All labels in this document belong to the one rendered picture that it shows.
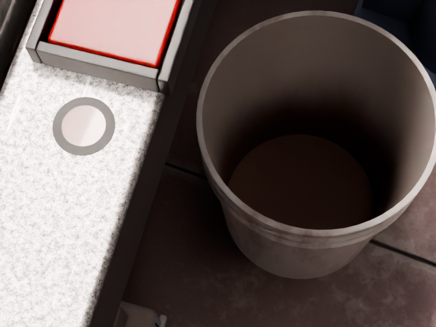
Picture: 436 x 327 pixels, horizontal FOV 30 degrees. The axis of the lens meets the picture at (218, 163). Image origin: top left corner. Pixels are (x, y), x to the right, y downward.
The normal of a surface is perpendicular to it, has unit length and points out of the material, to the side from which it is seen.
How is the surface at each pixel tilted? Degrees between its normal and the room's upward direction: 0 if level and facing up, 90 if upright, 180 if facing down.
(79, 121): 0
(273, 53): 87
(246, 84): 87
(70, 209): 0
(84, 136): 0
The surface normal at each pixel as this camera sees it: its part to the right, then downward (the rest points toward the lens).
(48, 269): -0.04, -0.33
